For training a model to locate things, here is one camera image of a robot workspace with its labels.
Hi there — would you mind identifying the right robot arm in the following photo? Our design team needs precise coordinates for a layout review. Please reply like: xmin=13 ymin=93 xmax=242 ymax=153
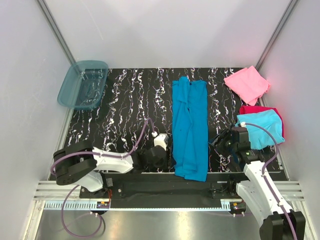
xmin=209 ymin=126 xmax=306 ymax=240

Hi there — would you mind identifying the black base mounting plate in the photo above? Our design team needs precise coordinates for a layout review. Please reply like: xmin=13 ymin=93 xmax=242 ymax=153
xmin=79 ymin=172 xmax=257 ymax=210

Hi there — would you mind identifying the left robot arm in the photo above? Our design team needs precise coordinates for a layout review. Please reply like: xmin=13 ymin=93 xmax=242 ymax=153
xmin=50 ymin=133 xmax=169 ymax=198

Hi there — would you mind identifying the right corner frame post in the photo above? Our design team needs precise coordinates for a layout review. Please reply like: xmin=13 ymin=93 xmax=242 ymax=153
xmin=255 ymin=0 xmax=300 ymax=71

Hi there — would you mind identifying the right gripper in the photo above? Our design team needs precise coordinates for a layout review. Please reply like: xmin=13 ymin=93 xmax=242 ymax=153
xmin=207 ymin=128 xmax=237 ymax=159

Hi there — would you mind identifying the corner frame post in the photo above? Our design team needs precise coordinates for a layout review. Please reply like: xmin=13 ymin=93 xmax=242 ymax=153
xmin=36 ymin=0 xmax=76 ymax=65
xmin=255 ymin=0 xmax=300 ymax=71

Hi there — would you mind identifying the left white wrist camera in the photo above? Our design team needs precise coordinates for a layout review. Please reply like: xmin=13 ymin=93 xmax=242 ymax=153
xmin=151 ymin=131 xmax=169 ymax=151

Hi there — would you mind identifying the magenta folded t-shirt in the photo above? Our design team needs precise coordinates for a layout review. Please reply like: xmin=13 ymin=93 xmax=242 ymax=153
xmin=239 ymin=105 xmax=285 ymax=138

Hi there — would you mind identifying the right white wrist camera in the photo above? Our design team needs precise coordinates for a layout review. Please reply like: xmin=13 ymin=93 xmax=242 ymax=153
xmin=240 ymin=121 xmax=246 ymax=128

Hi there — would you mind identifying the left corner frame post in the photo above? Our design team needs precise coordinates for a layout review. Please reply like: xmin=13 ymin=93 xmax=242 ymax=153
xmin=36 ymin=0 xmax=76 ymax=65

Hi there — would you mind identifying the slotted cable duct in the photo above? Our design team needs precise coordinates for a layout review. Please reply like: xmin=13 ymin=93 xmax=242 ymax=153
xmin=44 ymin=199 xmax=247 ymax=211

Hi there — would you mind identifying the pink folded t-shirt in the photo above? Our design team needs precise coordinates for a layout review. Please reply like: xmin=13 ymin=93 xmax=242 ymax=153
xmin=224 ymin=66 xmax=271 ymax=106

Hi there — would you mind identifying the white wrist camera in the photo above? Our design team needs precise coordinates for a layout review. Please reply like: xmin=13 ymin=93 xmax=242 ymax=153
xmin=151 ymin=131 xmax=169 ymax=151
xmin=240 ymin=121 xmax=246 ymax=128

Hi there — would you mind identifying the teal plastic bin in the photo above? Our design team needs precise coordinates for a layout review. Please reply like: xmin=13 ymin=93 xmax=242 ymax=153
xmin=57 ymin=60 xmax=109 ymax=110

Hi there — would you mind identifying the light blue folded t-shirt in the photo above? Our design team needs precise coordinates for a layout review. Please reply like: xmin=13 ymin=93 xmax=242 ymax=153
xmin=236 ymin=109 xmax=285 ymax=150

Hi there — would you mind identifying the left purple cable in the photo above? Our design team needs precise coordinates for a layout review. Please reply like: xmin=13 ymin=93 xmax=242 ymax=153
xmin=50 ymin=117 xmax=157 ymax=238

